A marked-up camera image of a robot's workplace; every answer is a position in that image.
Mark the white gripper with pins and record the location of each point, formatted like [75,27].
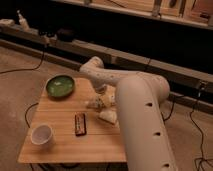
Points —
[102,88]

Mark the white labelled bottle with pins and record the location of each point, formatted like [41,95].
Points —
[101,102]

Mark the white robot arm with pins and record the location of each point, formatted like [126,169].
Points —
[138,96]

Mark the white spray bottle background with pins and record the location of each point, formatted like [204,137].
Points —
[23,22]

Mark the beige sponge block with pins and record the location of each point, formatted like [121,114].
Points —
[108,116]

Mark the brown chocolate bar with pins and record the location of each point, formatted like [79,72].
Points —
[80,124]

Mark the wooden table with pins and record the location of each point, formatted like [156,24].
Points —
[102,143]

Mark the green bowl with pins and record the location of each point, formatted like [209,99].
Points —
[60,86]

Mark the white cup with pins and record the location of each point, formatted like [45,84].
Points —
[42,136]

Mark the black box on ledge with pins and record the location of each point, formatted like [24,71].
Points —
[65,35]

